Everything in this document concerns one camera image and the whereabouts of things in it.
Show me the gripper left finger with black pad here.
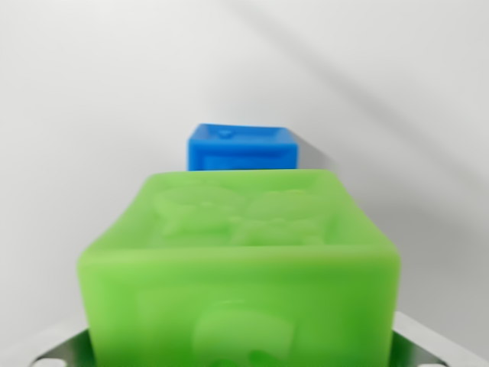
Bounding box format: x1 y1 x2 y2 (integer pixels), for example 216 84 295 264
0 326 96 367

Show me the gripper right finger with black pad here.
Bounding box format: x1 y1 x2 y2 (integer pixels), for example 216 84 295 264
388 310 489 367

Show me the green embossed cube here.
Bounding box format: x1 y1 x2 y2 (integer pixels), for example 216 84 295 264
75 168 403 367

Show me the blue embossed cube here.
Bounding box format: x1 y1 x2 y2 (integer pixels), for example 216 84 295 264
186 122 300 173

